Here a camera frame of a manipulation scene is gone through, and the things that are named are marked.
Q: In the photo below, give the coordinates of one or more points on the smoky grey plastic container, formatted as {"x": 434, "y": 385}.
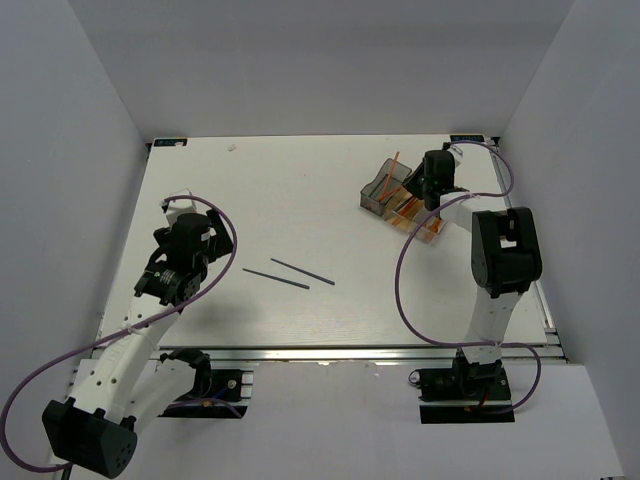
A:
{"x": 373, "y": 188}

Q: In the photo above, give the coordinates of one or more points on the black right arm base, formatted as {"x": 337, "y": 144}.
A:
{"x": 443, "y": 400}

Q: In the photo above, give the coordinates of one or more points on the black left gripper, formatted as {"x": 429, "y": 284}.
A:
{"x": 220, "y": 243}

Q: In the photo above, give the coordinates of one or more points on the blue corner label sticker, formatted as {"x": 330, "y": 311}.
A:
{"x": 170, "y": 142}
{"x": 461, "y": 138}

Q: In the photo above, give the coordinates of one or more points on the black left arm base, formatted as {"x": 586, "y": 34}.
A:
{"x": 217, "y": 393}

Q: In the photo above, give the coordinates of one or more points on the amber plastic container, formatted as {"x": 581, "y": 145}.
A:
{"x": 388, "y": 214}

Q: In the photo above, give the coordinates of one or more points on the orange plastic knife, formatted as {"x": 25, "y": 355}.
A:
{"x": 409, "y": 211}

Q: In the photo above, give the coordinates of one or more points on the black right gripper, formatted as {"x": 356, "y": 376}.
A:
{"x": 411, "y": 183}

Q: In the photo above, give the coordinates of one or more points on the clear plastic container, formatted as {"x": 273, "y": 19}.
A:
{"x": 424, "y": 218}

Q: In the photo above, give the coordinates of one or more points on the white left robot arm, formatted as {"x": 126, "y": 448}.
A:
{"x": 98, "y": 425}

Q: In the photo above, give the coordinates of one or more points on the yellow plastic knife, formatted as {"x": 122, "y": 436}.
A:
{"x": 400, "y": 202}

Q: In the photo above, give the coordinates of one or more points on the orange chopstick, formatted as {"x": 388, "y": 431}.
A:
{"x": 387, "y": 192}
{"x": 388, "y": 177}

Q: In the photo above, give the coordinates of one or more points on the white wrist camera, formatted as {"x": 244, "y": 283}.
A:
{"x": 455, "y": 151}
{"x": 174, "y": 208}

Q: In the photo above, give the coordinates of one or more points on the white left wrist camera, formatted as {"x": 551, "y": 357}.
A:
{"x": 174, "y": 208}

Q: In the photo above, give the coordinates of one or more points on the blue chopstick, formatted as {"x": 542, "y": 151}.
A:
{"x": 277, "y": 279}
{"x": 308, "y": 273}

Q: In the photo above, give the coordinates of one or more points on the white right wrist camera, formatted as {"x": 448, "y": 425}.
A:
{"x": 455, "y": 151}

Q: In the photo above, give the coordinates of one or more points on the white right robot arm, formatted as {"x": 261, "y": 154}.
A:
{"x": 505, "y": 260}

